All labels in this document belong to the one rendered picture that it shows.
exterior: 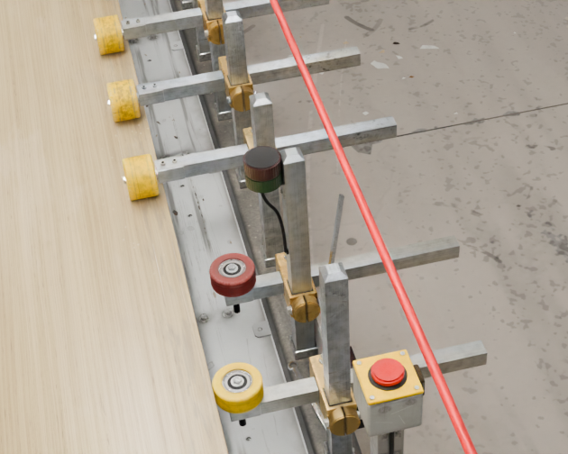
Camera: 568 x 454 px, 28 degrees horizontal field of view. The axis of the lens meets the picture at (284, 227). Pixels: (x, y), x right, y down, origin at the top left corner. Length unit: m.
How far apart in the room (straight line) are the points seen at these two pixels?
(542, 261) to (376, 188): 0.57
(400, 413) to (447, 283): 1.82
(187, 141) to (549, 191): 1.27
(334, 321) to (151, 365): 0.35
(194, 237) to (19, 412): 0.76
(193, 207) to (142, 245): 0.50
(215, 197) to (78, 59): 0.43
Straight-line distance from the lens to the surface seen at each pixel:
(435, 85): 3.91
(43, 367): 1.89
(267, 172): 1.75
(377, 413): 1.39
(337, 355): 1.72
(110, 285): 1.99
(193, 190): 2.58
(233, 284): 1.95
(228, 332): 2.26
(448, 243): 2.07
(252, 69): 2.33
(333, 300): 1.63
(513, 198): 3.48
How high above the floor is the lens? 2.30
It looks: 43 degrees down
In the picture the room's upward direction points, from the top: 4 degrees counter-clockwise
